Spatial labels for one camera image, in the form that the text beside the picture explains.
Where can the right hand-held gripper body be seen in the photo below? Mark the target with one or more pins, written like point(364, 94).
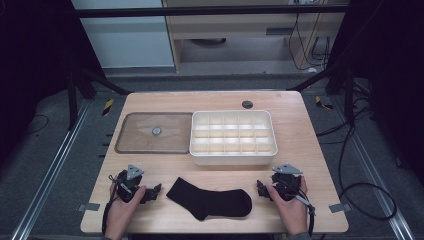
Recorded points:
point(286, 183)

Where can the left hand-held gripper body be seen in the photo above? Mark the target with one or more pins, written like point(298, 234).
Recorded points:
point(125, 186)

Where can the white compartment storage box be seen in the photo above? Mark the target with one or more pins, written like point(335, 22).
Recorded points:
point(230, 159)

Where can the black sock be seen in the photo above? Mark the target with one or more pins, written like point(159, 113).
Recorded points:
point(213, 201)

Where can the person's left hand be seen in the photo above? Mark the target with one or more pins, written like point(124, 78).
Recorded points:
point(120, 218)

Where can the person's right hand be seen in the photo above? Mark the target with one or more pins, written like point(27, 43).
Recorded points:
point(293, 215)

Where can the transparent box lid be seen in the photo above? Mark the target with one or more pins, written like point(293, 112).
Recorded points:
point(140, 140)

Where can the yellow black tape strip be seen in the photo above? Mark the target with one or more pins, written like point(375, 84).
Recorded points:
point(107, 107)
point(321, 103)

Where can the grey round table grommet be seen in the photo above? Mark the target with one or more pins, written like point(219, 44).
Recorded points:
point(247, 104)

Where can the black metal stand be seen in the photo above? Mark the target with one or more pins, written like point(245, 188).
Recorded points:
point(71, 100)
point(349, 100)

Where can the white cabinet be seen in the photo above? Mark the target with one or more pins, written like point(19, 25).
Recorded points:
point(126, 40)

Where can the dark curtain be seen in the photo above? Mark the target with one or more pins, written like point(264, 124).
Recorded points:
point(393, 66)
point(33, 66)

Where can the light wooden desk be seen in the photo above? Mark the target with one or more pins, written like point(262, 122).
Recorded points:
point(233, 28)

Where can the grey metal table bracket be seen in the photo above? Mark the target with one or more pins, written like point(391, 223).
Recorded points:
point(89, 207)
point(340, 207)

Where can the aluminium floor rail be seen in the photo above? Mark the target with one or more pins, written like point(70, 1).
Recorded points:
point(373, 170)
point(50, 170)

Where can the black horizontal frame bar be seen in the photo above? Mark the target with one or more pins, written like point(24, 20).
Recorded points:
point(200, 11)

